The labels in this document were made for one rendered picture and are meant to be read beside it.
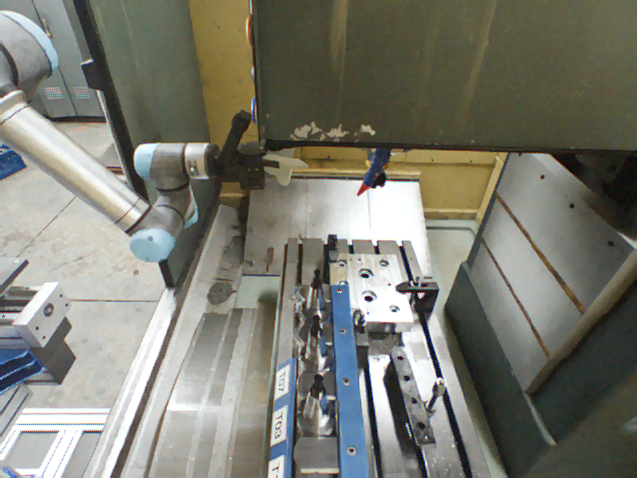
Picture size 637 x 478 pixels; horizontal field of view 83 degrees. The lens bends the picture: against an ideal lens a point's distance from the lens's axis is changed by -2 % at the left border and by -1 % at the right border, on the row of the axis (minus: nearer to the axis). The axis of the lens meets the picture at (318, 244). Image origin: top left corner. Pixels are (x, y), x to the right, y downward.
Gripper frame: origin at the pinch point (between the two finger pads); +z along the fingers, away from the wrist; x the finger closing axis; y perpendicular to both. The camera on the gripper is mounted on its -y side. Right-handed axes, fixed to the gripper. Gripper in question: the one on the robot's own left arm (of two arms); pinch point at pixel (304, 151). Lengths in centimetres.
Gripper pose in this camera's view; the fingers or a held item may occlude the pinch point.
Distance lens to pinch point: 78.8
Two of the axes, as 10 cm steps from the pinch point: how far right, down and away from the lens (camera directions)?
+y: 0.0, 7.8, 6.3
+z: 10.0, 0.0, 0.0
